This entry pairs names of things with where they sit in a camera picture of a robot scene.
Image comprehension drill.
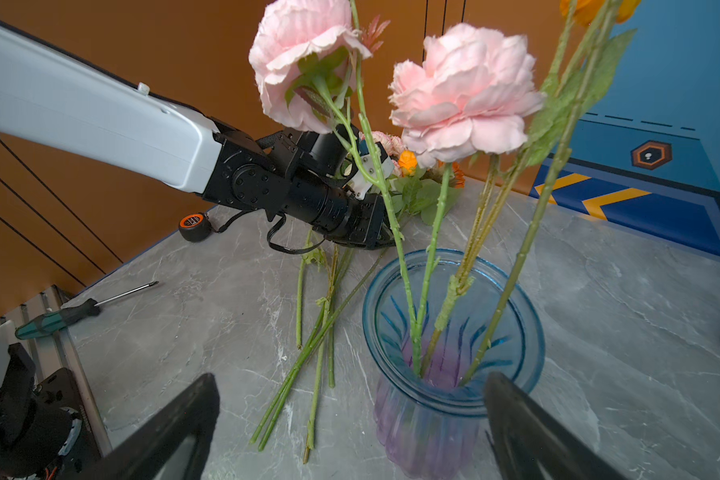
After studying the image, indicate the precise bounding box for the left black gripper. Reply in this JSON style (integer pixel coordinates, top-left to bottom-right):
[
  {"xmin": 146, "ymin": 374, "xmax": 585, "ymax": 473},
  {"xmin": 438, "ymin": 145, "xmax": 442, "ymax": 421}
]
[{"xmin": 335, "ymin": 194, "xmax": 395, "ymax": 249}]

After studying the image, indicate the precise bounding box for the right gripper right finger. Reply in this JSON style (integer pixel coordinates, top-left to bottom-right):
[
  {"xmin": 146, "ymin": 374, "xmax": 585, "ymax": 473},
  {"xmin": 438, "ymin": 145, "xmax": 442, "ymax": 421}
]
[{"xmin": 484, "ymin": 372, "xmax": 624, "ymax": 479}]

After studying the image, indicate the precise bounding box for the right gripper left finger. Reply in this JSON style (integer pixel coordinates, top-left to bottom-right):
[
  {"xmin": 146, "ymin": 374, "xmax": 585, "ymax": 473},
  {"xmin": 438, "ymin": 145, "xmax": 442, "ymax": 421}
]
[{"xmin": 77, "ymin": 373, "xmax": 220, "ymax": 479}]

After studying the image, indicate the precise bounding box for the blue purple glass vase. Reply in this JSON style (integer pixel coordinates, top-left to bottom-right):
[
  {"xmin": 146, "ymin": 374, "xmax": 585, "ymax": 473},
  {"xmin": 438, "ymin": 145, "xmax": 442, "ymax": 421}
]
[{"xmin": 362, "ymin": 259, "xmax": 545, "ymax": 479}]

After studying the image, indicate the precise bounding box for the pink peony flower stem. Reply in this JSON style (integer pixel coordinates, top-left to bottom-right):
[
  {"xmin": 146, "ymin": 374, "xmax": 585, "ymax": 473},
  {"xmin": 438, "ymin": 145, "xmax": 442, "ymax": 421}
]
[{"xmin": 248, "ymin": 0, "xmax": 547, "ymax": 378}]

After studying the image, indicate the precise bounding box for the yellow poppy flower stem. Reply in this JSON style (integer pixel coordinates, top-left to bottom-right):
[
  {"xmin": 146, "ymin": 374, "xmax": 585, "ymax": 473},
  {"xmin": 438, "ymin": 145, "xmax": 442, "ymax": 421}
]
[{"xmin": 415, "ymin": 1, "xmax": 639, "ymax": 383}]

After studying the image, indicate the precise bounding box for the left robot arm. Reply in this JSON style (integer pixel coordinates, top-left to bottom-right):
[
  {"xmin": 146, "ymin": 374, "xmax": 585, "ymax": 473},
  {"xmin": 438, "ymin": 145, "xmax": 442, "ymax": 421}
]
[{"xmin": 0, "ymin": 21, "xmax": 394, "ymax": 250}]

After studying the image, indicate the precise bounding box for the mixed flower bunch on table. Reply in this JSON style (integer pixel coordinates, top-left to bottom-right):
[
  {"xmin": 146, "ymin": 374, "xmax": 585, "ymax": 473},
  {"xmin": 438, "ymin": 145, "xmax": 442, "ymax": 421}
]
[{"xmin": 250, "ymin": 131, "xmax": 465, "ymax": 462}]

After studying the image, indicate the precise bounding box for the orange black tape roll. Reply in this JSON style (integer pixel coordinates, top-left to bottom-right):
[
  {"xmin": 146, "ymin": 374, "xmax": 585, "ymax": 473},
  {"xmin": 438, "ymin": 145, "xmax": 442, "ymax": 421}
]
[{"xmin": 178, "ymin": 213, "xmax": 214, "ymax": 243}]

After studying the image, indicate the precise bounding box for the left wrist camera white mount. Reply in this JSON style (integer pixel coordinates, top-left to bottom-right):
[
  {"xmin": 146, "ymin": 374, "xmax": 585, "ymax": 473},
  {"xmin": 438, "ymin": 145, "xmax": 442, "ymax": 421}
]
[{"xmin": 348, "ymin": 140, "xmax": 395, "ymax": 200}]

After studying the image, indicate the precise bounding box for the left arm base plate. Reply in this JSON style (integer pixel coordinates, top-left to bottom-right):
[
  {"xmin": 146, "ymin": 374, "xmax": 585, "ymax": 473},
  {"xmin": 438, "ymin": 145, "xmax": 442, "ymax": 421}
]
[{"xmin": 0, "ymin": 343, "xmax": 103, "ymax": 479}]

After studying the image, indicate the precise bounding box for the aluminium front rail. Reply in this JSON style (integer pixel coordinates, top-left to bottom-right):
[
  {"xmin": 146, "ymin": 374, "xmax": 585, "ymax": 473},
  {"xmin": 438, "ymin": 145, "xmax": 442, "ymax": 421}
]
[{"xmin": 0, "ymin": 285, "xmax": 112, "ymax": 456}]

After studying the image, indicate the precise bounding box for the green handled screwdriver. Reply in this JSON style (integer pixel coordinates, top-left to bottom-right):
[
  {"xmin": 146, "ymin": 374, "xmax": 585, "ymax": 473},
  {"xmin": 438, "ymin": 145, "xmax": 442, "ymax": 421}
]
[{"xmin": 15, "ymin": 280, "xmax": 159, "ymax": 340}]

